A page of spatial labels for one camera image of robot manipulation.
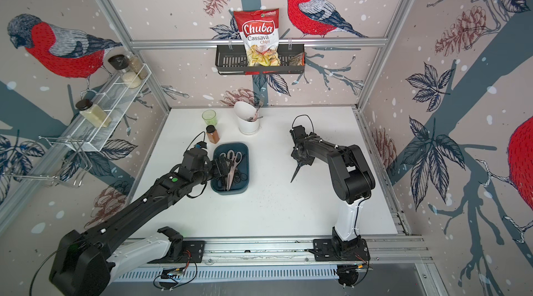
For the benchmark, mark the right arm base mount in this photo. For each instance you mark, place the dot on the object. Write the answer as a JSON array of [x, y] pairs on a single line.
[[334, 249]]

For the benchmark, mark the orange spice jar black lid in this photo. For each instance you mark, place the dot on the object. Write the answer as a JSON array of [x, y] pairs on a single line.
[[212, 134]]

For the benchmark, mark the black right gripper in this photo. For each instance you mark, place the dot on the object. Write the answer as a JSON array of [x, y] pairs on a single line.
[[293, 152]]

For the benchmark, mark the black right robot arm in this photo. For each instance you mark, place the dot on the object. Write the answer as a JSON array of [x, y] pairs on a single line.
[[350, 175]]

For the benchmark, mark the pink handled scissors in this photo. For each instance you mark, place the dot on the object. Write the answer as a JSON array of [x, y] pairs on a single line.
[[229, 180]]

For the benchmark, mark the green glass cup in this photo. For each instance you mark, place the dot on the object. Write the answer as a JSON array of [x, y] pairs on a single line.
[[210, 117]]

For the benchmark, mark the black scissors with steel blades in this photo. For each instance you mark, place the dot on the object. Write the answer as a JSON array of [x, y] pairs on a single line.
[[239, 177]]

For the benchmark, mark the blue handled scissors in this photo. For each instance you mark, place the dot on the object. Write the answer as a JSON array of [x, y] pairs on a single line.
[[300, 164]]

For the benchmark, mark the white utensil holder cup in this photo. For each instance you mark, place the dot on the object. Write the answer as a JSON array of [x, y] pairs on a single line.
[[247, 122]]

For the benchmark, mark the pale spice jar lying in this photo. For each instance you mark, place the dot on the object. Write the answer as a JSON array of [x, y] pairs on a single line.
[[93, 113]]

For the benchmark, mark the fork in holder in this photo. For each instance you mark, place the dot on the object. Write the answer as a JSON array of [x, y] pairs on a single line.
[[254, 117]]

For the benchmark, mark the teal storage box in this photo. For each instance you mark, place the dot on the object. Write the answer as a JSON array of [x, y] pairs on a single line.
[[219, 185]]

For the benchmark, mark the metal wire rack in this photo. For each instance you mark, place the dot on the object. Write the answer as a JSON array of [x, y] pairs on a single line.
[[48, 161]]

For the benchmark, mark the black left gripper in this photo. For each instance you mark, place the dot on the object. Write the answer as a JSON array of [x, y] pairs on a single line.
[[218, 171]]

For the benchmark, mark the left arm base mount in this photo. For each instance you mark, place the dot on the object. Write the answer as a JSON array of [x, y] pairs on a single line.
[[180, 251]]

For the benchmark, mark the glass jar behind on shelf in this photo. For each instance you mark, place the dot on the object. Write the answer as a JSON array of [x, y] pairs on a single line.
[[137, 66]]

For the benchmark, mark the cream handled scissors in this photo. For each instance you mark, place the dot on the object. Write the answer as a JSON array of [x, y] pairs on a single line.
[[229, 157]]

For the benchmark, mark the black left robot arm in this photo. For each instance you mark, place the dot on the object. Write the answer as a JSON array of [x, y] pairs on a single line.
[[86, 263]]

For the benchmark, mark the white wire wall shelf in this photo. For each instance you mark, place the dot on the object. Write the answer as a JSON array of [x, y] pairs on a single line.
[[114, 98]]

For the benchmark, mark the red Chuba chips bag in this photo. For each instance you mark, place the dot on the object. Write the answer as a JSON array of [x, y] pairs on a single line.
[[259, 32]]

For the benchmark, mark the black wall basket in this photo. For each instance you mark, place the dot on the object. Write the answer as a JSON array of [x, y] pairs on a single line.
[[236, 60]]

